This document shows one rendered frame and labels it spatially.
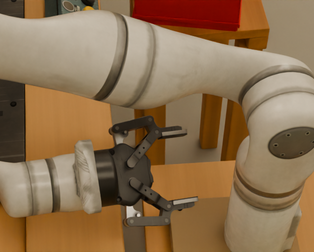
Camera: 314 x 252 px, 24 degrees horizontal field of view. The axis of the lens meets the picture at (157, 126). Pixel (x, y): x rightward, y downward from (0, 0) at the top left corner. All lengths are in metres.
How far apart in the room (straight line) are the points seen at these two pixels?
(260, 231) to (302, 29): 1.71
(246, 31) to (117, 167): 0.59
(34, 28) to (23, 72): 0.05
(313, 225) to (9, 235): 0.46
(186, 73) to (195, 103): 1.61
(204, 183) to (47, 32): 0.55
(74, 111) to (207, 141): 1.07
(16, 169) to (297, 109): 0.36
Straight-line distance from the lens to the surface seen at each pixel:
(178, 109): 2.34
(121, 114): 2.33
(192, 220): 1.09
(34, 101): 1.22
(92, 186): 0.89
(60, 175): 0.92
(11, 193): 0.91
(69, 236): 1.07
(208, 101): 2.07
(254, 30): 1.47
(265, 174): 0.87
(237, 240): 1.03
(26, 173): 0.92
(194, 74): 0.77
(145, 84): 0.73
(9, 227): 1.11
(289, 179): 0.89
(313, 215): 1.16
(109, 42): 0.71
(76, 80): 0.71
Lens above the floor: 1.83
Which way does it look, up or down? 53 degrees down
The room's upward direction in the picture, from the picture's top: straight up
